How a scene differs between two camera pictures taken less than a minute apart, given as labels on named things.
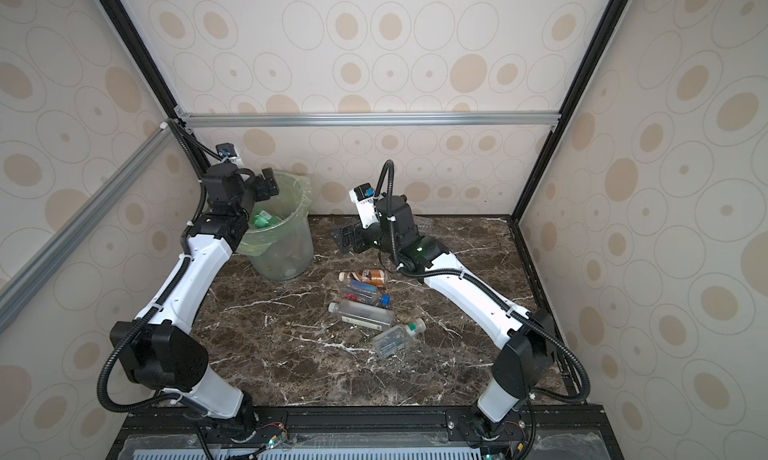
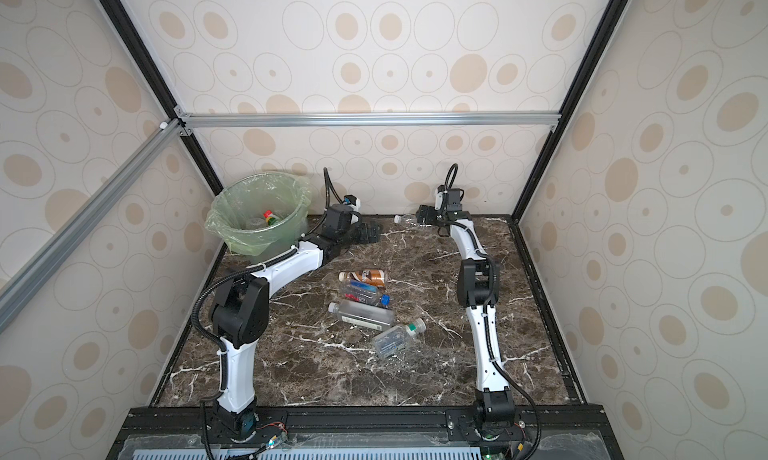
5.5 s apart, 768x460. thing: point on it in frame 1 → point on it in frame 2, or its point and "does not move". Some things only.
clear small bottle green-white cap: (395, 339) does not move
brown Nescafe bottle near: (373, 276) does not move
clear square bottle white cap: (365, 314) does not move
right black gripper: (342, 239) → (433, 214)
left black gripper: (265, 190) → (364, 239)
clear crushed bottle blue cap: (365, 293) does not move
